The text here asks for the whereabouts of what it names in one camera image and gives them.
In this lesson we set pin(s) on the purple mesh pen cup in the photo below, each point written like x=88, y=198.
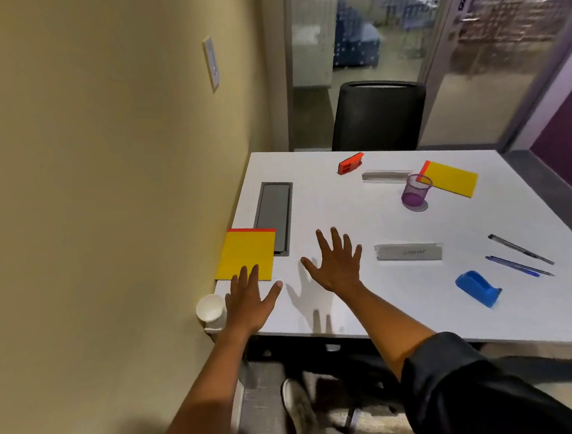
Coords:
x=416, y=193

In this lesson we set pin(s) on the white wall switch plate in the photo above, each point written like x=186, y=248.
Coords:
x=211, y=64

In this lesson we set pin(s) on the person's right forearm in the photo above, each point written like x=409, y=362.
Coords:
x=386, y=325

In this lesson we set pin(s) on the person's right thumb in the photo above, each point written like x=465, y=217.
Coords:
x=312, y=269

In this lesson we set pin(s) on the person's right hand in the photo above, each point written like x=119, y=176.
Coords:
x=339, y=274

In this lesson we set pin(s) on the black pen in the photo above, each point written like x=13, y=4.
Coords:
x=520, y=249

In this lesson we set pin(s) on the person's left thumb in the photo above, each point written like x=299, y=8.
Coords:
x=272, y=293

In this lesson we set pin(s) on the blue tape dispenser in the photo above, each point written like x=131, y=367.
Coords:
x=477, y=288

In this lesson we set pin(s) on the orange stapler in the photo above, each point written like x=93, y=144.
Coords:
x=350, y=163

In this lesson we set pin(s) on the yellow notepad with red edge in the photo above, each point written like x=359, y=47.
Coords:
x=453, y=178
x=247, y=254

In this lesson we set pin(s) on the person's left middle finger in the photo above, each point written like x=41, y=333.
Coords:
x=243, y=280

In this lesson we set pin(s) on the person's right little finger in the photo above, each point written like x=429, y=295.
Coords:
x=357, y=256

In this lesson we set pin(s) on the glass door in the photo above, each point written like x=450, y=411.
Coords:
x=492, y=74

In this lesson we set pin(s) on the person's right middle finger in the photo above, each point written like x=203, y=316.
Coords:
x=337, y=241

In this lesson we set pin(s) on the blue pen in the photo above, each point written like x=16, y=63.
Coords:
x=517, y=266

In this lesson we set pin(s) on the white paper cup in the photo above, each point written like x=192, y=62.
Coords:
x=211, y=310

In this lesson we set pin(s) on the person's left hand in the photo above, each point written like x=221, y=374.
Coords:
x=247, y=306

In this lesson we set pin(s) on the person's black right sleeve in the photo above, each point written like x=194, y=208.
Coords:
x=477, y=392

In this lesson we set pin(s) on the black chair base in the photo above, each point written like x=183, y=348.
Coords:
x=364, y=391

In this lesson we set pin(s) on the person's left forearm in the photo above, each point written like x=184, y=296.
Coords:
x=206, y=393

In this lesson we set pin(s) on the person's white shoe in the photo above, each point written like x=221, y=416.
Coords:
x=299, y=406

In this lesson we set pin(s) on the black office chair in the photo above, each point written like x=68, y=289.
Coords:
x=378, y=115

